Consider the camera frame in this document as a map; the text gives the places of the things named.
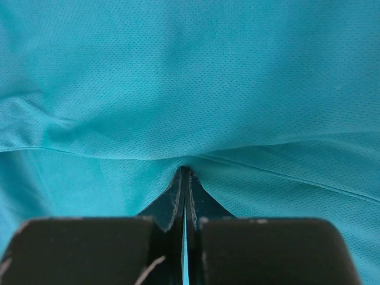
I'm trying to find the teal t shirt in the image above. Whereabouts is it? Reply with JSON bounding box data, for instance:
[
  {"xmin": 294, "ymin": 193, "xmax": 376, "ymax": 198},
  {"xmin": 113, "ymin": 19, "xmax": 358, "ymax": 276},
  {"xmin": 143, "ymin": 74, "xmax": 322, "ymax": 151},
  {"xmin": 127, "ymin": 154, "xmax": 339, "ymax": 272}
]
[{"xmin": 1, "ymin": 1, "xmax": 379, "ymax": 284}]

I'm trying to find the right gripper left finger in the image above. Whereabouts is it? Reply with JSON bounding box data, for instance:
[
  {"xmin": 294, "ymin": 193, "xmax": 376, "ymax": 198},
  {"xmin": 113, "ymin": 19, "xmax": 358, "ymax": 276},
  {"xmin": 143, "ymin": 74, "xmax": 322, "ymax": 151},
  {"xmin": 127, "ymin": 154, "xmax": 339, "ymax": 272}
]
[{"xmin": 1, "ymin": 168, "xmax": 185, "ymax": 284}]

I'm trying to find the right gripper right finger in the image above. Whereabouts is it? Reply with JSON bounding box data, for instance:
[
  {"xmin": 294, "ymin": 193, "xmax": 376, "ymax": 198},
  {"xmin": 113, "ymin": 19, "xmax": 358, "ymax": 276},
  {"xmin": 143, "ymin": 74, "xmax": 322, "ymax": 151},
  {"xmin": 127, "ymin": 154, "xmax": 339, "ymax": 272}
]
[{"xmin": 185, "ymin": 169, "xmax": 356, "ymax": 284}]

